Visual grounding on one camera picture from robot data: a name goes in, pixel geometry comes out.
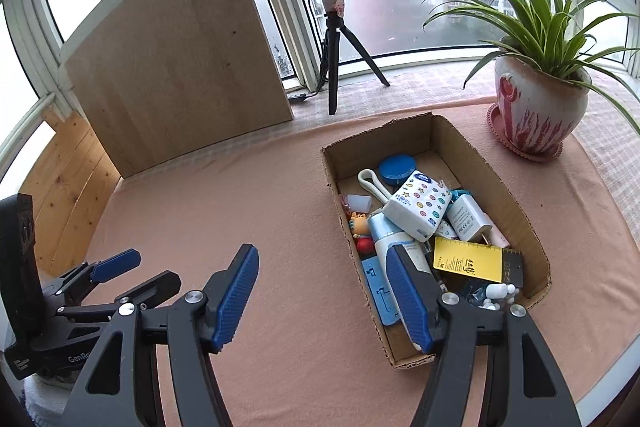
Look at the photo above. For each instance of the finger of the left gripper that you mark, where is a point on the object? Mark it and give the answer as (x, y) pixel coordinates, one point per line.
(153, 292)
(84, 278)

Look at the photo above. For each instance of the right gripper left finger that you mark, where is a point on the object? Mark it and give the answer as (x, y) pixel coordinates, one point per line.
(227, 293)

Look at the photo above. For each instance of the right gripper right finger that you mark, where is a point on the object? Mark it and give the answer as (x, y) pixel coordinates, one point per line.
(416, 293)

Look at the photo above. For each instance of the sunscreen tube blue cap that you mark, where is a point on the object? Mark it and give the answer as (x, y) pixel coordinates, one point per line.
(385, 235)

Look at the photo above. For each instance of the yellow grey card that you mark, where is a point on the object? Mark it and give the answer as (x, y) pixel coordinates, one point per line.
(483, 262)

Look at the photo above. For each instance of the white charger plug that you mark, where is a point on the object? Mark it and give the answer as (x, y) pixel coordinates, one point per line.
(468, 219)

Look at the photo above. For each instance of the patterned tissue pack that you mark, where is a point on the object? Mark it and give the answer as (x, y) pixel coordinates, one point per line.
(418, 206)

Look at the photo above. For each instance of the pink lip balm tube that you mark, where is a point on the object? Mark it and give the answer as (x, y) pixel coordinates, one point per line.
(494, 237)

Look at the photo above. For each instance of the orange red toy figure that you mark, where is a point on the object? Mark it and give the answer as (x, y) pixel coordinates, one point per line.
(359, 226)

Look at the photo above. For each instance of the translucent white cap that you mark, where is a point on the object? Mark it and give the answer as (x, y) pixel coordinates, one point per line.
(357, 203)

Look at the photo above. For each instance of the blue round tin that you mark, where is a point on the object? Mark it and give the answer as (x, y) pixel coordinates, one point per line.
(395, 170)

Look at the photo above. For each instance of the patterned lighter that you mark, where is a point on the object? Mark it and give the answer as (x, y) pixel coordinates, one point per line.
(445, 230)

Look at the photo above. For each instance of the light pine wooden board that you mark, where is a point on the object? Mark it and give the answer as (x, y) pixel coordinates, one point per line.
(70, 184)

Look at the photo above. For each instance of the cardboard box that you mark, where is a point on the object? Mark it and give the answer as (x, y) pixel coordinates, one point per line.
(447, 161)

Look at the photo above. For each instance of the red white flower pot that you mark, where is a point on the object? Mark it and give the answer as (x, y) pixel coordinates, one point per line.
(534, 113)

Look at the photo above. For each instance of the dark oak wooden board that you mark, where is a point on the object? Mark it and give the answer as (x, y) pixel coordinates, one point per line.
(158, 79)

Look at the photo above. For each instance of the spider plant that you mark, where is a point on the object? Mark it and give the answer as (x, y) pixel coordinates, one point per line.
(545, 35)

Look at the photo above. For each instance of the black tripod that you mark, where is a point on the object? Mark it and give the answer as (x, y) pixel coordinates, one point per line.
(336, 30)

